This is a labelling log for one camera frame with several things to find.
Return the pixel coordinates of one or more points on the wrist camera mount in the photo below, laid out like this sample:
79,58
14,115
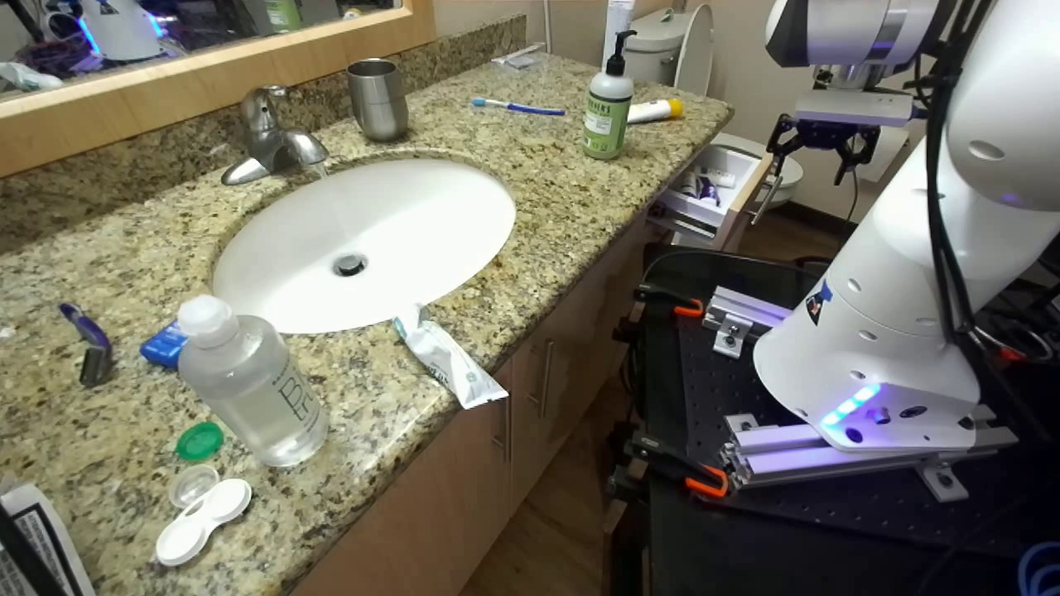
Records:
851,108

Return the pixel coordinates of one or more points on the white drawer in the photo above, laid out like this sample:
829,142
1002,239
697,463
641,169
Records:
718,192

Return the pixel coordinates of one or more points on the clear plastic bottle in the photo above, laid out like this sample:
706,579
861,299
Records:
254,384

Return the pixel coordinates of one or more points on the orange black clamp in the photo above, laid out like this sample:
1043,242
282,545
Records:
674,306
697,482

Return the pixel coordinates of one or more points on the white toothpaste tube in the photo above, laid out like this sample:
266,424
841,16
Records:
449,358

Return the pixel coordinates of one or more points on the chrome sink faucet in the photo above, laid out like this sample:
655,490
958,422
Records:
270,136

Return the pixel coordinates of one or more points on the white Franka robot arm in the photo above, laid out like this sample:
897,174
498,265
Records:
882,308

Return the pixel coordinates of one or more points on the green soap pump bottle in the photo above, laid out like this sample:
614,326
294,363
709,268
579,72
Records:
607,116

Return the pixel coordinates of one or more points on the grey metal cup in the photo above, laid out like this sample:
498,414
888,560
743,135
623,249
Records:
379,101

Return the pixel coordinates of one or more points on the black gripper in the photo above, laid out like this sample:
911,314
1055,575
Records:
829,135

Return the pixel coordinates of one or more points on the purple item in drawer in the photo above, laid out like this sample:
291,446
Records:
709,190

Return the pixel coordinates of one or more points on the green round cap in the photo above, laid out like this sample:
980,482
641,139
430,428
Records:
199,441

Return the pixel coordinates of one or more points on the blue toothbrush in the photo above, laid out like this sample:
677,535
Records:
517,108

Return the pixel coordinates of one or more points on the small blue item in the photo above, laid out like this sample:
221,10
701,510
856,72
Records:
163,345

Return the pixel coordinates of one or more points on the white oval sink basin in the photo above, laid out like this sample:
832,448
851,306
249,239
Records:
366,242

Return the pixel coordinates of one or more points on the wooden vanity cabinet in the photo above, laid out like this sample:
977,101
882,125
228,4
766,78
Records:
464,483

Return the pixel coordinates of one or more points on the black robot cart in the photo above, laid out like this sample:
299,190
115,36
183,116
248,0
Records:
816,541

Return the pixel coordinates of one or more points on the white tube with yellow cap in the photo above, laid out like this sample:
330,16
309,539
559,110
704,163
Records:
650,110

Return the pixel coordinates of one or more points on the blue razor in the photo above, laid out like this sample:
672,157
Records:
94,349

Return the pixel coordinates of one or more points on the aluminium mounting rail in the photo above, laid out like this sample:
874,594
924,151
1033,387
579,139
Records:
743,311
841,450

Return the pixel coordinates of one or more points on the wood framed wall mirror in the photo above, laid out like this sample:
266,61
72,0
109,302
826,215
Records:
199,78

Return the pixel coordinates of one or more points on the clear round cap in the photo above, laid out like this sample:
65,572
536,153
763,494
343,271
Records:
194,483

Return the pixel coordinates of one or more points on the white contact lens case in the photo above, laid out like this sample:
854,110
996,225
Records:
204,524

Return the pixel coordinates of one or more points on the clear plastic wrapper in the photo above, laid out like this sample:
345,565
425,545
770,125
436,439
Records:
517,53

